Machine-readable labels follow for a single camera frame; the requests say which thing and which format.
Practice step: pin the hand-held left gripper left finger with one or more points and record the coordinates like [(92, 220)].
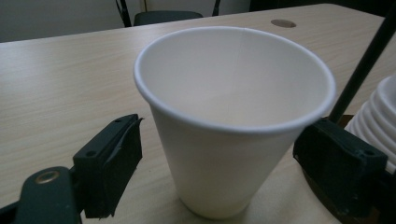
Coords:
[(107, 161)]

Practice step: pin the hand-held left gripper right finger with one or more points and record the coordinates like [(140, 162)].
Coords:
[(339, 161)]

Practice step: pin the stack of white paper cups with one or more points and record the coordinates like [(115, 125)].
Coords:
[(378, 121)]

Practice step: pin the dark brown cup holder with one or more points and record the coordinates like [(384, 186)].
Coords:
[(361, 71)]

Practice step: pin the single white paper cup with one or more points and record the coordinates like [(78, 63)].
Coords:
[(230, 149)]

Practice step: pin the dark round table grommet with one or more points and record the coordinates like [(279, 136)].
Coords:
[(283, 23)]

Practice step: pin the black folding chair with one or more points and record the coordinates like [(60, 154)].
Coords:
[(165, 17)]

